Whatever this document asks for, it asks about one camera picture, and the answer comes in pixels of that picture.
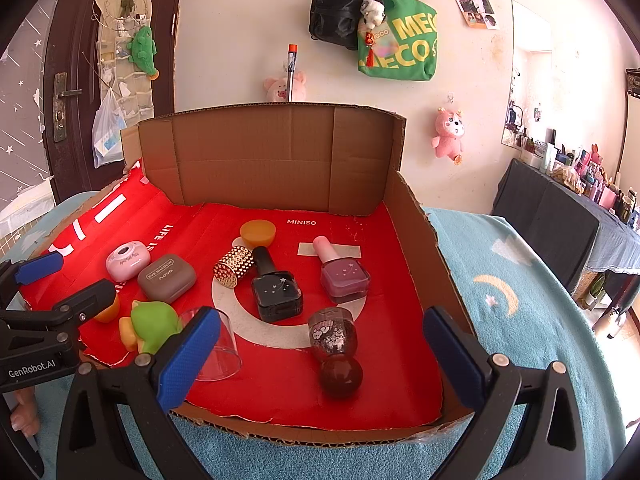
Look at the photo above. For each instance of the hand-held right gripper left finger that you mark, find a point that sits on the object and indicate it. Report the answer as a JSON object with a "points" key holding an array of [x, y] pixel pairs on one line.
{"points": [[187, 355]]}

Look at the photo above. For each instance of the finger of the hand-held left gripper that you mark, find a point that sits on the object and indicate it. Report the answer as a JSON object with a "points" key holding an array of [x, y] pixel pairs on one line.
{"points": [[40, 266], [95, 295]]}

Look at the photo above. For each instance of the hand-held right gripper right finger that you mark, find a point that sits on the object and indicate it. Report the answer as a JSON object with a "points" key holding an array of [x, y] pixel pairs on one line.
{"points": [[452, 355]]}

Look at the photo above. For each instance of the orange dome soap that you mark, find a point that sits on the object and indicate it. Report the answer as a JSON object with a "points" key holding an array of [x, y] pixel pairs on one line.
{"points": [[107, 312], [257, 232]]}

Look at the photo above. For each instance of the pink camera-shaped case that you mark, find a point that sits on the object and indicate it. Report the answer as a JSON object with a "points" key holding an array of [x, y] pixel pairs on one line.
{"points": [[127, 262]]}

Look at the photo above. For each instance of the brown eyeshadow case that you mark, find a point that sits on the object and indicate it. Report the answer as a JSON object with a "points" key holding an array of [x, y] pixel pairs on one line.
{"points": [[165, 280]]}

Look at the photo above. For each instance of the gold studded cylinder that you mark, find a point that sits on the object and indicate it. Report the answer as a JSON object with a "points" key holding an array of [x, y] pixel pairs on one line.
{"points": [[232, 267]]}

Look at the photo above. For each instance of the black nail polish bottle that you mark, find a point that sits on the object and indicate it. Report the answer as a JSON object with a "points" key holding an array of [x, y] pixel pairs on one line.
{"points": [[277, 295]]}

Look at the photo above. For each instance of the glitter bottle with round cap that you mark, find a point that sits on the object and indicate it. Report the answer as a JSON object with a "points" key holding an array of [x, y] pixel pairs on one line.
{"points": [[332, 335]]}

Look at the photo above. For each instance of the pink nail polish bottle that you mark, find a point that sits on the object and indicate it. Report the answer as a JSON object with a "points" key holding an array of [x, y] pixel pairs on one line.
{"points": [[345, 280]]}

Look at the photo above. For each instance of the brown cardboard box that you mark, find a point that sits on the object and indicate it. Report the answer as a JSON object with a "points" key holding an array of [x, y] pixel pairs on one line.
{"points": [[250, 160]]}

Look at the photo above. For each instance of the person's left hand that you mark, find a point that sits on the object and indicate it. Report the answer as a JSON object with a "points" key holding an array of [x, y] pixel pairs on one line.
{"points": [[25, 415]]}

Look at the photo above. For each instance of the red paper bag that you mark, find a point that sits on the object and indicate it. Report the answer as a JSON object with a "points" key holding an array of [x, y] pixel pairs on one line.
{"points": [[390, 360]]}

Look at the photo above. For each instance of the white plastic bag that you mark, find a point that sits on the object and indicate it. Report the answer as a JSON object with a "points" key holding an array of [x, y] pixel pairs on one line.
{"points": [[107, 135]]}

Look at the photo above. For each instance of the table with dark cloth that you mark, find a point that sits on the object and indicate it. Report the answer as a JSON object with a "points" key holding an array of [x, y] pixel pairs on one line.
{"points": [[550, 220]]}

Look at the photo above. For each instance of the pink deer plush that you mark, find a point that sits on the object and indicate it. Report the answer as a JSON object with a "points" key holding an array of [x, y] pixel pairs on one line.
{"points": [[447, 132]]}

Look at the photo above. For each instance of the beige hanging organizer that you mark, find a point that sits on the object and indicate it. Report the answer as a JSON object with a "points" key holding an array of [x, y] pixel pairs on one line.
{"points": [[112, 50]]}

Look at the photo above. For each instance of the row of cosmetic bottles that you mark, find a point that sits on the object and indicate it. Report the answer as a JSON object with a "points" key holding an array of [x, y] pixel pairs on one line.
{"points": [[595, 175]]}

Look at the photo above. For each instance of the dark brown door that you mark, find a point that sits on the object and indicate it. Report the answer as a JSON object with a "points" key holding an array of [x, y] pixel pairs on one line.
{"points": [[70, 35]]}

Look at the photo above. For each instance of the green dinosaur plush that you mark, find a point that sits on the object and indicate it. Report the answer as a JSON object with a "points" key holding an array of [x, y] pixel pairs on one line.
{"points": [[142, 50]]}

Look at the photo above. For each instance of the pink pig plush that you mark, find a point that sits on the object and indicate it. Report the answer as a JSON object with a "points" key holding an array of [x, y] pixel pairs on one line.
{"points": [[277, 87]]}

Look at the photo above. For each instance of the green leaf charm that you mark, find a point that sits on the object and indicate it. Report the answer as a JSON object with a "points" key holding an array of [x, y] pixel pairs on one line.
{"points": [[127, 2]]}

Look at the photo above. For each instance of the grey stick with orange cap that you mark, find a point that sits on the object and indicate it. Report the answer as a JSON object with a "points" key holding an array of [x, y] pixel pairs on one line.
{"points": [[291, 75]]}

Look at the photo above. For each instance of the green tote bag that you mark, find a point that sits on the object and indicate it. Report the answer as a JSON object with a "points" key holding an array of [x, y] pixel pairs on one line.
{"points": [[400, 50]]}

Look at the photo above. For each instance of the red tassel charm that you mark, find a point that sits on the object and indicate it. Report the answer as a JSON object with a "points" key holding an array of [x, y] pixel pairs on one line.
{"points": [[370, 55]]}

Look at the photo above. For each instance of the dark bags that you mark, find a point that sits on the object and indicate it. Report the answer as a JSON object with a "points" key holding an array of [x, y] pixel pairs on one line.
{"points": [[634, 82]]}

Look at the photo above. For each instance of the small plush dog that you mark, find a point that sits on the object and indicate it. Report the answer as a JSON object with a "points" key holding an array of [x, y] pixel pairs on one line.
{"points": [[372, 10]]}

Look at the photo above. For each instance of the black backpack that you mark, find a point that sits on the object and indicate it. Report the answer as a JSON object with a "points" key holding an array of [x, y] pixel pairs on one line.
{"points": [[335, 15]]}

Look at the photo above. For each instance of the wall mirror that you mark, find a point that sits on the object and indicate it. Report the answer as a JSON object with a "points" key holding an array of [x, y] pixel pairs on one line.
{"points": [[530, 85]]}

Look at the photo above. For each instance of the wall photo poster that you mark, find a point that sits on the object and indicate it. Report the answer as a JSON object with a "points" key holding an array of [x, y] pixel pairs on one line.
{"points": [[472, 2]]}

